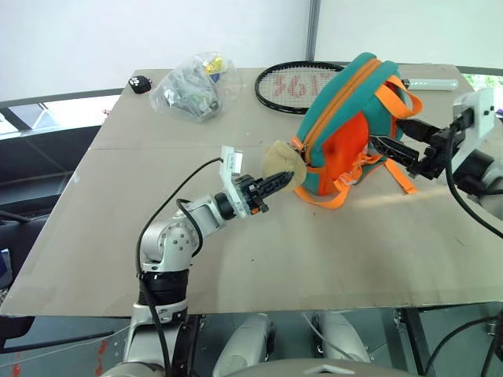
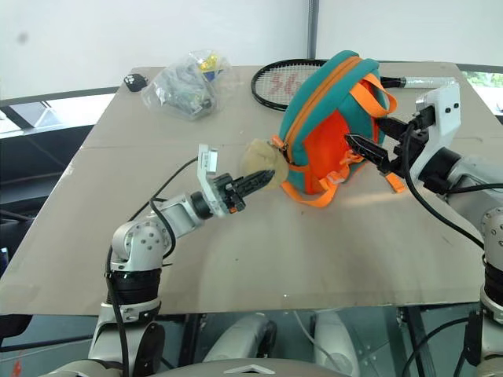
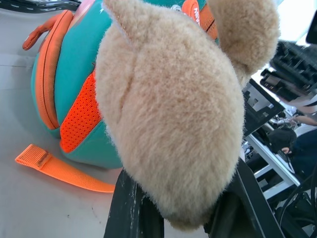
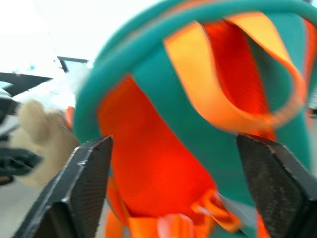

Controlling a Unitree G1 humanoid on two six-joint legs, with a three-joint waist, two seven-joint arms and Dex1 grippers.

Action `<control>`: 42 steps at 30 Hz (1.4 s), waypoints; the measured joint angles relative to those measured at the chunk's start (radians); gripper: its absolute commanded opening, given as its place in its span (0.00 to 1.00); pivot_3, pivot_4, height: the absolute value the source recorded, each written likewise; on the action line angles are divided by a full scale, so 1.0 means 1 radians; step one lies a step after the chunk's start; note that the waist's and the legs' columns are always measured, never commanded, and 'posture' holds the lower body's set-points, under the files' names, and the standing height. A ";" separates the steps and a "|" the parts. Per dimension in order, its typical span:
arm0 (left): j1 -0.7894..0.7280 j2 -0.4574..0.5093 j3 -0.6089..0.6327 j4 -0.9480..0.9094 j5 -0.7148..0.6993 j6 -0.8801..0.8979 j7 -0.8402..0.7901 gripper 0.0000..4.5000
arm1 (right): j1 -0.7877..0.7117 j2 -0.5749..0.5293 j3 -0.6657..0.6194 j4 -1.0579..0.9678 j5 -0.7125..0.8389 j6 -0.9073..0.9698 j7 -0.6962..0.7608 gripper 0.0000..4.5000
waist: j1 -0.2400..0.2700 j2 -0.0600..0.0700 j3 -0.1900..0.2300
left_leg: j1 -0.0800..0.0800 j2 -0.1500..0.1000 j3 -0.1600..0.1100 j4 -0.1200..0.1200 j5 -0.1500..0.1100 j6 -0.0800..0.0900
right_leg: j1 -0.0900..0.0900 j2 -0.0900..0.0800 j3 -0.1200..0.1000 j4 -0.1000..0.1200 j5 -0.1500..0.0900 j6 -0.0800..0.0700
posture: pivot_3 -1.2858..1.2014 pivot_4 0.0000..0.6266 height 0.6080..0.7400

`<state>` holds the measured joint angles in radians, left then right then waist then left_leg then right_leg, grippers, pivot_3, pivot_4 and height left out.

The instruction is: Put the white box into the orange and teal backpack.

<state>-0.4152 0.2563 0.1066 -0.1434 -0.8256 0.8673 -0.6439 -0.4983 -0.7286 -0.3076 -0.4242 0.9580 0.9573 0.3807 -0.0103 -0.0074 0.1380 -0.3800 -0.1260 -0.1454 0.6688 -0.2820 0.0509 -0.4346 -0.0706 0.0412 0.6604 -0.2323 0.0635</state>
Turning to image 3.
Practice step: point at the orange and teal backpack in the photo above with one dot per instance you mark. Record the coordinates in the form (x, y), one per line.
(74, 81)

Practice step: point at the black monitor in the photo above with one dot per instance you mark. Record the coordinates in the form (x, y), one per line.
(312, 31)

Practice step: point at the person in dark clothes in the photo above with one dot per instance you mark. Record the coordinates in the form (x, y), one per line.
(294, 146)

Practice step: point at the white metal frame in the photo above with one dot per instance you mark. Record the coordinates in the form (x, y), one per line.
(270, 163)

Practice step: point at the black metal bracket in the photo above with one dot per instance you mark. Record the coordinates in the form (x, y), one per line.
(260, 109)

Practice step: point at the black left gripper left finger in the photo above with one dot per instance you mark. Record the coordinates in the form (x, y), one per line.
(126, 210)

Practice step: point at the beige plush toy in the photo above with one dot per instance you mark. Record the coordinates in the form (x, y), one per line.
(178, 109)

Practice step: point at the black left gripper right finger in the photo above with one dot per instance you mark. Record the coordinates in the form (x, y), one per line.
(244, 205)

